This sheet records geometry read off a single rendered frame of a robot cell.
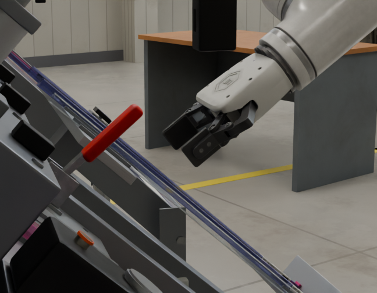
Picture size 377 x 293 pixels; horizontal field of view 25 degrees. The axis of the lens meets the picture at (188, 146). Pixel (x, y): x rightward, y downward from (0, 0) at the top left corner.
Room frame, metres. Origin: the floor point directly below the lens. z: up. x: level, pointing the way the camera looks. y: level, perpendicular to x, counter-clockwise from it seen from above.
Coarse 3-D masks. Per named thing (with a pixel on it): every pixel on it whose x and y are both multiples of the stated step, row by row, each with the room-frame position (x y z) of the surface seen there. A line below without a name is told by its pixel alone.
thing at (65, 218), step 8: (48, 208) 0.64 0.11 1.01; (40, 216) 0.59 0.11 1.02; (48, 216) 0.61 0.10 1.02; (56, 216) 0.63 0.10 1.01; (64, 216) 0.66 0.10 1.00; (72, 224) 0.65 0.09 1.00; (80, 224) 0.68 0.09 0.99; (88, 232) 0.68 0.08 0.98; (24, 240) 0.47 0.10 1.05; (96, 240) 0.67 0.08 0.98; (16, 248) 0.45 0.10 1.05; (96, 248) 0.62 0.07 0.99; (104, 248) 0.66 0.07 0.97; (8, 256) 0.42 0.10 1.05
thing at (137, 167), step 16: (64, 112) 0.85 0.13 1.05; (96, 128) 0.86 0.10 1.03; (112, 144) 0.87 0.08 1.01; (128, 160) 0.87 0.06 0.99; (144, 176) 0.88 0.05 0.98; (160, 192) 0.88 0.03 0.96; (176, 192) 0.90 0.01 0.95; (192, 208) 0.89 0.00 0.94; (208, 224) 0.90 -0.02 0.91; (224, 240) 0.90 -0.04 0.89; (240, 256) 0.91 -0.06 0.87; (272, 272) 0.92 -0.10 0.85; (288, 288) 0.92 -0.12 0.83
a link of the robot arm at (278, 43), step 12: (264, 36) 1.08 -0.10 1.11; (276, 36) 1.06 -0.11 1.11; (288, 36) 1.05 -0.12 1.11; (276, 48) 1.05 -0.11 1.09; (288, 48) 1.04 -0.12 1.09; (300, 48) 1.04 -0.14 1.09; (288, 60) 1.04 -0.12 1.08; (300, 60) 1.04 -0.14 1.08; (288, 72) 1.05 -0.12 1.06; (300, 72) 1.04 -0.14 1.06; (312, 72) 1.05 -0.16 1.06; (300, 84) 1.05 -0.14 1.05
